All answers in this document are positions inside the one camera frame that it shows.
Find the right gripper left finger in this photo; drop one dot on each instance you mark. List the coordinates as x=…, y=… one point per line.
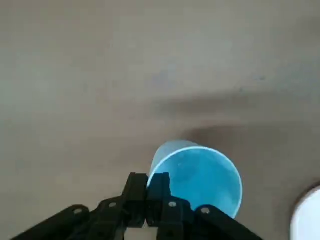
x=135, y=187

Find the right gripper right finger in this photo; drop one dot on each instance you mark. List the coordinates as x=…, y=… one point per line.
x=160, y=190

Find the blue plastic cup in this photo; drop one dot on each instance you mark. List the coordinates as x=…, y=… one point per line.
x=205, y=177

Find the pale pink plate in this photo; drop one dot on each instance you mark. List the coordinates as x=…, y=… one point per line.
x=307, y=217

